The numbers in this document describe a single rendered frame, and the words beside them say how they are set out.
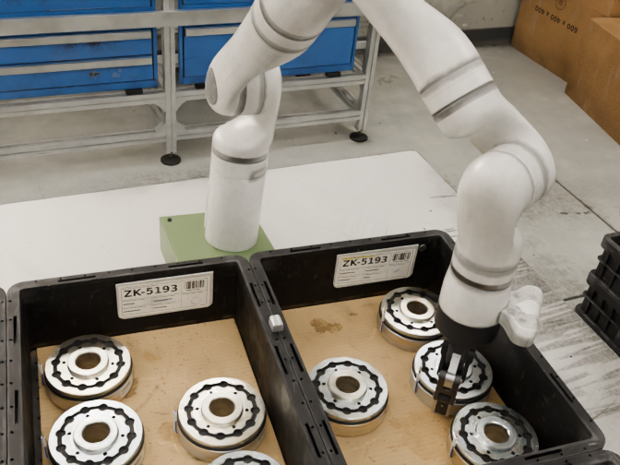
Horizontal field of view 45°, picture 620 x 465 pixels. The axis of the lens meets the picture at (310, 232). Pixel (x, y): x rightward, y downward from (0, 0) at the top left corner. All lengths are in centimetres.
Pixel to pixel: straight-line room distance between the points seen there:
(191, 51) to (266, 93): 170
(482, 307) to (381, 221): 70
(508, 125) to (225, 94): 47
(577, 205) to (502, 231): 238
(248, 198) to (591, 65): 289
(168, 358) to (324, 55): 216
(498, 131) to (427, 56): 11
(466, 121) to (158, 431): 50
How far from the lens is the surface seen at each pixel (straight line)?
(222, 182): 119
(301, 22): 92
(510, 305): 85
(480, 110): 74
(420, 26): 75
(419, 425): 95
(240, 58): 103
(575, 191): 322
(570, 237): 292
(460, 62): 75
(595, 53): 390
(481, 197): 73
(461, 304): 83
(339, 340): 103
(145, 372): 98
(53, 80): 277
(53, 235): 143
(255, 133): 117
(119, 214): 147
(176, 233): 130
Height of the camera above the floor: 154
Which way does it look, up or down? 36 degrees down
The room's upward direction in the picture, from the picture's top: 6 degrees clockwise
